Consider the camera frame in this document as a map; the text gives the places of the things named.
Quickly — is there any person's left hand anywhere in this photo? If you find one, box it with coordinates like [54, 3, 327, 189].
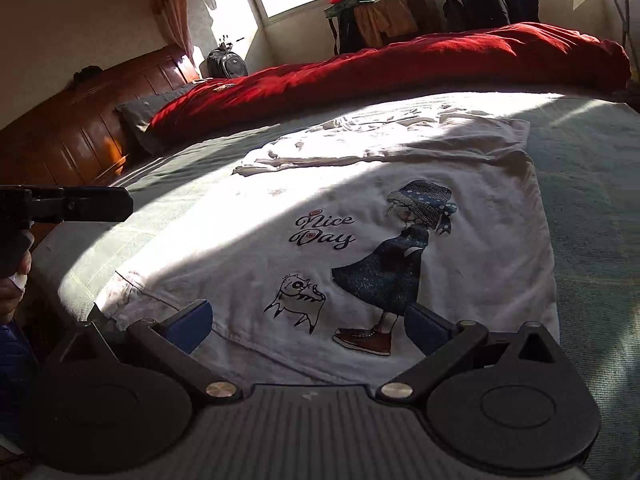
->
[0, 252, 34, 323]

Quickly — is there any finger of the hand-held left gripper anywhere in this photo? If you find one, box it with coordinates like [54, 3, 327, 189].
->
[62, 187, 135, 222]

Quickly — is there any white printed t-shirt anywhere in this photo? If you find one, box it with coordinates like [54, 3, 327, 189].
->
[95, 105, 561, 387]

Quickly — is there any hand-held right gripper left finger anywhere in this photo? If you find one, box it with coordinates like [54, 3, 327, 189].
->
[60, 299, 243, 403]

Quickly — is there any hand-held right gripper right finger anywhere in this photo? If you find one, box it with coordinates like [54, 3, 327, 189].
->
[378, 304, 557, 403]

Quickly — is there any green stool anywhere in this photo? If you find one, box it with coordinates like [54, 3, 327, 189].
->
[322, 0, 377, 57]

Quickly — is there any red quilt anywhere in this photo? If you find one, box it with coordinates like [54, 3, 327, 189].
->
[150, 22, 632, 142]

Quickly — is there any black backpack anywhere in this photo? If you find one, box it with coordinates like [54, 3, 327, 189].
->
[206, 35, 250, 80]

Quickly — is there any grey pillow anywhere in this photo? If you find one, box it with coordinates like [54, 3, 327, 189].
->
[116, 82, 202, 157]

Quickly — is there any wooden headboard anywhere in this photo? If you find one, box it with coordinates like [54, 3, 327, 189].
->
[0, 42, 201, 241]

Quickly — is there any brown clothing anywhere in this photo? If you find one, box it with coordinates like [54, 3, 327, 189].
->
[355, 0, 442, 49]

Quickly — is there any metal clothes drying rack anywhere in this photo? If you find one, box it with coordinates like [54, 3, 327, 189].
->
[602, 0, 632, 52]

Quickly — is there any pink curtain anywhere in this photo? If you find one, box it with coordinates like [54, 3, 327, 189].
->
[145, 0, 197, 62]

